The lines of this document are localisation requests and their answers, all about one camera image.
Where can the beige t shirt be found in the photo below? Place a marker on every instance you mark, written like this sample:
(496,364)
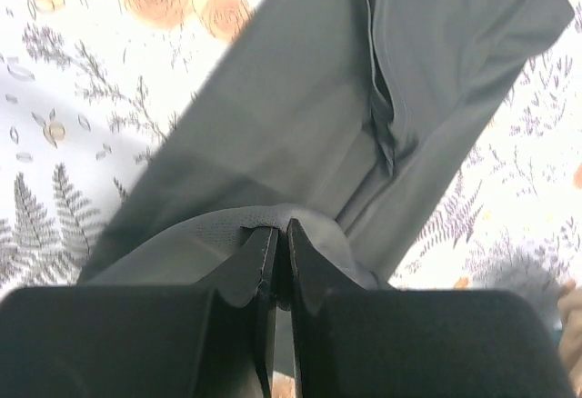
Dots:
(569,348)

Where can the floral patterned table mat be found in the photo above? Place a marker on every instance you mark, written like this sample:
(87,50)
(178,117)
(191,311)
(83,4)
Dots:
(90,91)

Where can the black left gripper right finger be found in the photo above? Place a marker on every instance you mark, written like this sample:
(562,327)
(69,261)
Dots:
(353,342)

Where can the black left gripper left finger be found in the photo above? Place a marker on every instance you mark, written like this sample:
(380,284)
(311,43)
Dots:
(213,338)

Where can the grey t shirt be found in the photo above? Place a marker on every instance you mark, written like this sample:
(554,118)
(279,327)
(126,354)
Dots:
(351,116)

